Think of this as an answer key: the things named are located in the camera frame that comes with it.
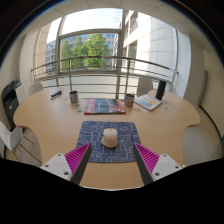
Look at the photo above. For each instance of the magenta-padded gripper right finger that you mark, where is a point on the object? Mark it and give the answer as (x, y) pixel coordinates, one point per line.
(148, 158)

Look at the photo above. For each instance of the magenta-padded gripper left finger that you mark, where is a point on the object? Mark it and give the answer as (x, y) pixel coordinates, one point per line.
(77, 156)

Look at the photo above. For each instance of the cream white computer mouse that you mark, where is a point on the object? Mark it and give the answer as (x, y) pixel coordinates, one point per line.
(110, 138)

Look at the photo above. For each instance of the dark blue patterned mouse pad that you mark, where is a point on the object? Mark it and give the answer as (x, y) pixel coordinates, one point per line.
(90, 136)

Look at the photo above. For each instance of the white illustrated booklet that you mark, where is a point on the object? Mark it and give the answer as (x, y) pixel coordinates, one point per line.
(148, 102)

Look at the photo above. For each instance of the red and dark magazine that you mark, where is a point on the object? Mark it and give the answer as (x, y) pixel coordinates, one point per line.
(105, 106)

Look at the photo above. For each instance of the printed mug with blue label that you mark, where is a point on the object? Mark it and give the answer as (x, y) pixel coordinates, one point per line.
(73, 97)

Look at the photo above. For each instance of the printed mug with red label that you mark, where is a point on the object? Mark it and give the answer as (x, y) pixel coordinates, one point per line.
(129, 100)

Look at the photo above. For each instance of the dark blue stapler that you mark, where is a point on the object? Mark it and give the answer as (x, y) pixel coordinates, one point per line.
(56, 94)

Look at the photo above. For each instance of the black cylinder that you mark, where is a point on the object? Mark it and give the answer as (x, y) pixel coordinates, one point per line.
(160, 90)

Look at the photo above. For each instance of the white chair with wooden legs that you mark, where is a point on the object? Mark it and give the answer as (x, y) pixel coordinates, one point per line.
(10, 138)

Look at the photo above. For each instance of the white shell chair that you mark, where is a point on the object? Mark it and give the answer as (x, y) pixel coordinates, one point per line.
(144, 86)
(35, 88)

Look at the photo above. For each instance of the metal balcony railing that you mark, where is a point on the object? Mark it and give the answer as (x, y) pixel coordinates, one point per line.
(100, 57)

